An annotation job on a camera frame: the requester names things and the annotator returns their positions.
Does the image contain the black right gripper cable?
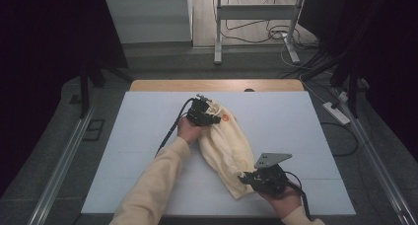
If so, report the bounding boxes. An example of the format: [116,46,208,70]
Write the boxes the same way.
[284,171,313,220]

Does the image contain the person's left hand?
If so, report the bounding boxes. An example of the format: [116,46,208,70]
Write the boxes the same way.
[176,115,211,145]

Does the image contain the cream baby pants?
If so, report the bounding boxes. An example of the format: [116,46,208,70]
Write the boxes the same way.
[196,98,261,200]

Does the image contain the dark floor plate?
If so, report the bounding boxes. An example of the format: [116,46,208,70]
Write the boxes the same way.
[82,118,106,142]

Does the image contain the black cable under stand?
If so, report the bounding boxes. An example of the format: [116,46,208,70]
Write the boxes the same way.
[219,17,284,44]

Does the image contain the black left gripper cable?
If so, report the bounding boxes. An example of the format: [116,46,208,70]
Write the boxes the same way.
[155,98,195,159]

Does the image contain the black curtain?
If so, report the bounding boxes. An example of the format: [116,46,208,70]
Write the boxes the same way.
[298,0,418,154]
[0,0,130,194]

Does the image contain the black floor cable loop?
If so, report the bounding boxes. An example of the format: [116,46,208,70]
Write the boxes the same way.
[319,120,360,158]

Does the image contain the black metal stand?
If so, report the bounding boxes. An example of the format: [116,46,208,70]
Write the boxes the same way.
[78,61,133,119]
[300,48,361,118]

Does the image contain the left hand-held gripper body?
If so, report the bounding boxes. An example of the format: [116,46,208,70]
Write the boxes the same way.
[186,94,215,127]

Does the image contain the person's right hand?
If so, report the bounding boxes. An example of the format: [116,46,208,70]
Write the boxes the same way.
[259,185,303,219]

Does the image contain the white metal stand frame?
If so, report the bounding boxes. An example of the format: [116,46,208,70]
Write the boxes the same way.
[213,0,308,66]

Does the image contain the white foam mat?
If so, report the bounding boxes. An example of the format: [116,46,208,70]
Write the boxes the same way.
[81,91,357,217]

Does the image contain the aluminium rail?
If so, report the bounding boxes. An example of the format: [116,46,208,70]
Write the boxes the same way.
[28,105,97,225]
[333,86,418,225]

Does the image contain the white power strip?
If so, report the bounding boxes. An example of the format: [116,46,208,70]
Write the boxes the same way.
[321,101,352,126]

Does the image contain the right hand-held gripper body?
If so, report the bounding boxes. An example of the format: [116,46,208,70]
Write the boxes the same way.
[252,153,293,196]

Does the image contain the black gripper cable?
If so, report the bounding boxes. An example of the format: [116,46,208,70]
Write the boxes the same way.
[284,171,313,220]
[155,98,195,159]

